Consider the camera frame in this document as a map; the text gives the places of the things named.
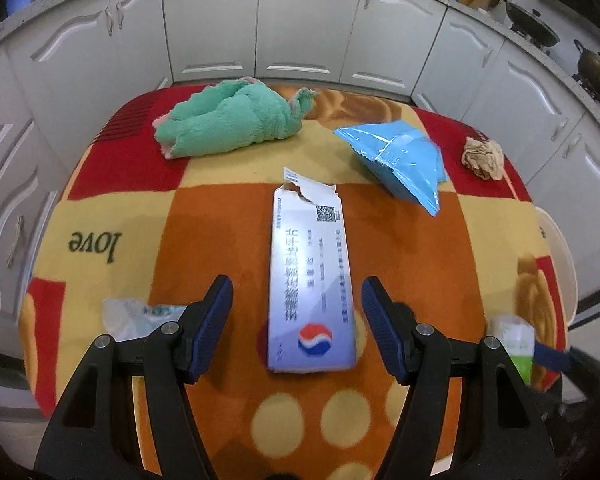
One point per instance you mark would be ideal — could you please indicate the white pepsi envelope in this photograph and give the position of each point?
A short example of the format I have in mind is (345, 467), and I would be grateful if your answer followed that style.
(311, 323)

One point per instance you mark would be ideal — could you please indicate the beige paper ball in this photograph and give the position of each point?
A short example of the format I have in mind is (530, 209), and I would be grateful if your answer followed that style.
(484, 158)

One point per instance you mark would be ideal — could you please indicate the green towel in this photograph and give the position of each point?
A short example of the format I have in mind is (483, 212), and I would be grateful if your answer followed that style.
(232, 114)

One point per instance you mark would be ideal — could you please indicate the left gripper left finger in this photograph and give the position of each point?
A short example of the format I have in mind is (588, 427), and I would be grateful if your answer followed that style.
(92, 433)

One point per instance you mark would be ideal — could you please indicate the white green plastic wrapper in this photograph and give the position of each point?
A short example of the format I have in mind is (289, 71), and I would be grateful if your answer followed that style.
(518, 338)

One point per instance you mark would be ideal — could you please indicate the colourful rose blanket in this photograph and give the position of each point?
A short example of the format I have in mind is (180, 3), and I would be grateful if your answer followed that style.
(132, 224)

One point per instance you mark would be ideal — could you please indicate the blue snack bag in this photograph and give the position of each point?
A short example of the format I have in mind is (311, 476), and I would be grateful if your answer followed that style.
(407, 163)

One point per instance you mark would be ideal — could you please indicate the bronze stock pot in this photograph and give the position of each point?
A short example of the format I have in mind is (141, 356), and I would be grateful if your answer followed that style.
(588, 71)

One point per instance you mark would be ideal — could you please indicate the black wok with lid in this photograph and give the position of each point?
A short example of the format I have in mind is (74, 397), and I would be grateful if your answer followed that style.
(530, 26)

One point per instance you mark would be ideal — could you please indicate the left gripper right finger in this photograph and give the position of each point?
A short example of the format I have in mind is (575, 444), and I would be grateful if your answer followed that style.
(500, 434)

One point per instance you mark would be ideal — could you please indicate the crumpled teal printed wrapper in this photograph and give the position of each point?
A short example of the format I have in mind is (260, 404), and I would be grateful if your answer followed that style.
(127, 319)

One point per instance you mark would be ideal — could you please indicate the beige trash bin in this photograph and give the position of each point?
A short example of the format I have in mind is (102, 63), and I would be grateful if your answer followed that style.
(563, 263)

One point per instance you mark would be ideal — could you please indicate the white lower cabinets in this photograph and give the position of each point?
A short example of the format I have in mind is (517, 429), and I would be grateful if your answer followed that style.
(66, 65)

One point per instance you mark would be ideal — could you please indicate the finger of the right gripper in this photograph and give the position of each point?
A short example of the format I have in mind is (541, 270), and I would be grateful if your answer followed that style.
(551, 359)

